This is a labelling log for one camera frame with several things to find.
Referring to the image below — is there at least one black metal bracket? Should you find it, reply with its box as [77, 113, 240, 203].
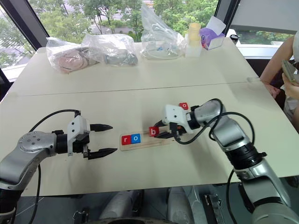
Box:
[204, 193, 223, 224]

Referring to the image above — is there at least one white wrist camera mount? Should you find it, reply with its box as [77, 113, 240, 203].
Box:
[162, 104, 195, 135]
[67, 115, 91, 157]

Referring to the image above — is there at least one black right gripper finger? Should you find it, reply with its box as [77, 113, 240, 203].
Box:
[153, 119, 170, 129]
[157, 131, 174, 140]

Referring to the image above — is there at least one yellow and white plastic container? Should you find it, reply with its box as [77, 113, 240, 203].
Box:
[185, 22, 202, 58]

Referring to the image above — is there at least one black window frame post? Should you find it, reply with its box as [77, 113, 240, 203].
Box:
[0, 0, 49, 51]
[214, 0, 242, 24]

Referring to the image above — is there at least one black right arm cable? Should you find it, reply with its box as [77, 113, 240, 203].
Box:
[174, 98, 256, 221]

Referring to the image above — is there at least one smartphone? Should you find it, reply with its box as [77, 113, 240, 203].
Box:
[281, 59, 299, 85]

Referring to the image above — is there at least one person's hand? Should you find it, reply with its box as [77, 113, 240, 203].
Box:
[281, 72, 299, 100]

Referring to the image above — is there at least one tall clear bag with cables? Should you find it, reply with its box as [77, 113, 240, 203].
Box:
[140, 2, 185, 61]

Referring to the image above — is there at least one grey rounded robot leg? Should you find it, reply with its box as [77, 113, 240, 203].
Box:
[100, 189, 145, 222]
[167, 186, 196, 224]

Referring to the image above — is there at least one purple and white carton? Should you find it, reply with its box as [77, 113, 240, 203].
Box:
[199, 15, 227, 51]

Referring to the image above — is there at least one plastic bag with pink contents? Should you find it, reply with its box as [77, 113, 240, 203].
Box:
[45, 36, 104, 75]

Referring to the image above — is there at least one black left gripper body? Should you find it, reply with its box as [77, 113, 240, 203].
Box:
[73, 133, 92, 160]

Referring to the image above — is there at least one plastic bag with grey contents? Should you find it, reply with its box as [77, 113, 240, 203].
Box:
[81, 33, 139, 68]

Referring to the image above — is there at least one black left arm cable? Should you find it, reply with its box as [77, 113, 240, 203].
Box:
[28, 109, 82, 221]

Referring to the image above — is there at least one small black clip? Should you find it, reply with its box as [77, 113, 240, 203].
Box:
[73, 208, 90, 222]

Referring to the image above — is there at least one wooden letter tray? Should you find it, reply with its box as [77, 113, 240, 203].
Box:
[119, 129, 178, 152]

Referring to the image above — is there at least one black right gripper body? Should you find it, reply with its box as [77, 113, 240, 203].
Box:
[169, 122, 188, 141]

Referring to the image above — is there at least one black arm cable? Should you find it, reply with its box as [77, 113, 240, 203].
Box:
[174, 98, 256, 221]
[28, 109, 82, 221]

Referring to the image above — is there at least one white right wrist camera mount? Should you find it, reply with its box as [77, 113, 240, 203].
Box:
[162, 104, 195, 135]

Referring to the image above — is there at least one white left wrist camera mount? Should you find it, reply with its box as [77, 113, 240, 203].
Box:
[67, 115, 91, 157]

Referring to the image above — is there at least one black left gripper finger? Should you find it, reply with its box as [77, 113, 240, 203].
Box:
[87, 147, 118, 161]
[90, 124, 114, 132]

